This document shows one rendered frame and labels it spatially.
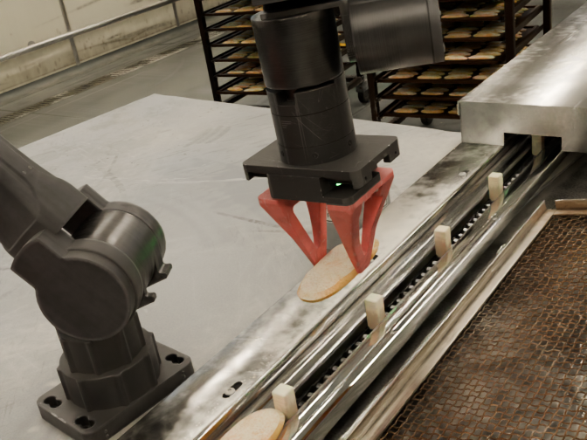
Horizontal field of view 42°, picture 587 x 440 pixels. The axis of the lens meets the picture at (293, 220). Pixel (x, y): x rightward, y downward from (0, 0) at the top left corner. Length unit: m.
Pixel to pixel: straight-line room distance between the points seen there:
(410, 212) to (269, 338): 0.26
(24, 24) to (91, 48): 0.59
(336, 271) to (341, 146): 0.10
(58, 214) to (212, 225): 0.40
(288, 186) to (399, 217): 0.31
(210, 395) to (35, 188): 0.21
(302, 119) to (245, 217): 0.48
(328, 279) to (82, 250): 0.19
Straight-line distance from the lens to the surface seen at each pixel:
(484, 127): 1.02
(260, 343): 0.67
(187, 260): 0.93
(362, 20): 0.51
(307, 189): 0.55
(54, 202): 0.63
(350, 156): 0.55
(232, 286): 0.85
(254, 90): 3.77
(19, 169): 0.64
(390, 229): 0.82
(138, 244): 0.64
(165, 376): 0.71
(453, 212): 0.87
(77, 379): 0.68
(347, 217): 0.54
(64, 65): 5.96
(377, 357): 0.63
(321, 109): 0.53
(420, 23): 0.51
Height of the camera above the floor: 1.24
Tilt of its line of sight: 25 degrees down
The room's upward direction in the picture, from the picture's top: 10 degrees counter-clockwise
